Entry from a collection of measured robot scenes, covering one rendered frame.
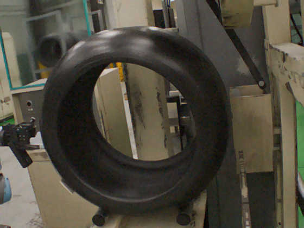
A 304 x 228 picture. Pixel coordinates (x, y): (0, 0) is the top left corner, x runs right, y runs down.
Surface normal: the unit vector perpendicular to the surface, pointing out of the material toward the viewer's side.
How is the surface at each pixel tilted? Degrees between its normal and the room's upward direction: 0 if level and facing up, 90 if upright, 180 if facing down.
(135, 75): 90
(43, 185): 90
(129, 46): 80
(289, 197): 90
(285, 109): 90
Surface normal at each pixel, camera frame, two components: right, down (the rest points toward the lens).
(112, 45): -0.22, 0.07
